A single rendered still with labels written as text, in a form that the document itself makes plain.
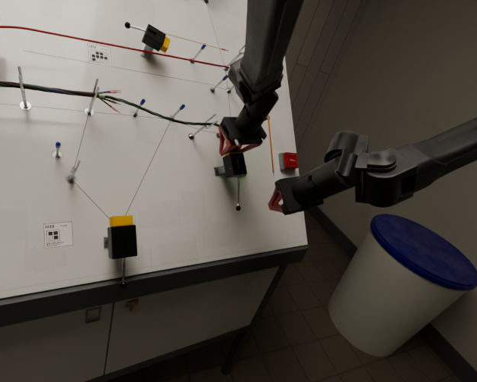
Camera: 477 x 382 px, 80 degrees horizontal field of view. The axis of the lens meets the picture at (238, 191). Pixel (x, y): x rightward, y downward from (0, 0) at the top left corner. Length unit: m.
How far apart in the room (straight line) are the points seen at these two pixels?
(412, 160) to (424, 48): 2.21
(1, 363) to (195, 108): 0.76
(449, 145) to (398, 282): 1.27
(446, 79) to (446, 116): 0.25
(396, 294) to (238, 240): 1.15
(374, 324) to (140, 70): 1.73
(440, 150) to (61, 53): 0.76
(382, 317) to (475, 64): 1.67
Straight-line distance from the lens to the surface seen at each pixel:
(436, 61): 2.59
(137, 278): 0.71
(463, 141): 0.56
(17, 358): 0.92
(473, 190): 2.29
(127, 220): 0.61
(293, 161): 0.95
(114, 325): 0.90
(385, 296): 1.82
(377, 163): 0.47
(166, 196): 0.73
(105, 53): 0.82
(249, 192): 0.85
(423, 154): 0.51
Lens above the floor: 1.40
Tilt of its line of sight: 28 degrees down
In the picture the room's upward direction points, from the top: 19 degrees clockwise
